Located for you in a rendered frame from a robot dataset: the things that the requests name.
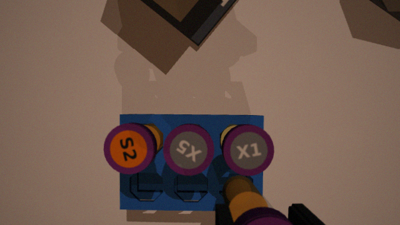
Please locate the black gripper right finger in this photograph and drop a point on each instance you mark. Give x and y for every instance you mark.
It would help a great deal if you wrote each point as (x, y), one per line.
(299, 214)

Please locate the blue tube rack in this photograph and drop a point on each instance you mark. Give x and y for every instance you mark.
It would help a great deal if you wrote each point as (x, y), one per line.
(168, 189)

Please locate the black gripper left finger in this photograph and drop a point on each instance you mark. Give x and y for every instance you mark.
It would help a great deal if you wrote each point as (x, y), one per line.
(223, 215)

